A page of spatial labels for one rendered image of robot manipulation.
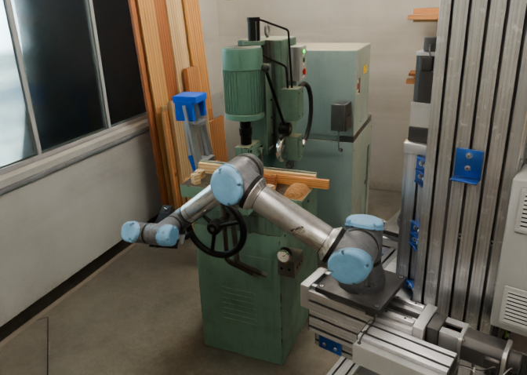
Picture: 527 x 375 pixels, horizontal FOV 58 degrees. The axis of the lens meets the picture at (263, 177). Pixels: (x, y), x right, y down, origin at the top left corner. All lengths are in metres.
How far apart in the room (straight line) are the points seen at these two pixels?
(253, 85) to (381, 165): 2.57
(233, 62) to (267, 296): 1.08
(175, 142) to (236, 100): 1.48
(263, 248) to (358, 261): 0.88
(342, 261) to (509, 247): 0.46
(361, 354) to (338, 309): 0.19
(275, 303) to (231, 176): 1.04
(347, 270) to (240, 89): 0.98
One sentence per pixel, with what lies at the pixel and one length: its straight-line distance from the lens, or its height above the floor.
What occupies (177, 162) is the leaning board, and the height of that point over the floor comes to 0.60.
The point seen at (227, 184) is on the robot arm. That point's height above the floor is 1.19.
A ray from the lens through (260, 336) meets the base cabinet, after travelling 2.45.
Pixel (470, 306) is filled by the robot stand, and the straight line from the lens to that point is 1.66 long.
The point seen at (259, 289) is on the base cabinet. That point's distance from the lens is 2.28.
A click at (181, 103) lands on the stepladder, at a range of 2.93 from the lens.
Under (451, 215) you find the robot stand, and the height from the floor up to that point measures 1.07.
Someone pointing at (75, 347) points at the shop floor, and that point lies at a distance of 2.84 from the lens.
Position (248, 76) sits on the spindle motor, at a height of 1.39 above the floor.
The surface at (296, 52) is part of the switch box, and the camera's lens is 2.30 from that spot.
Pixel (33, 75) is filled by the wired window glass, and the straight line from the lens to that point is 3.00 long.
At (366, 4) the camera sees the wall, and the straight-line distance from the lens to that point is 4.23.
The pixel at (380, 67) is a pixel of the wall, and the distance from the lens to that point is 4.24.
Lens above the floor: 1.69
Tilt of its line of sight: 21 degrees down
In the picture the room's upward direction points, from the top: 2 degrees counter-clockwise
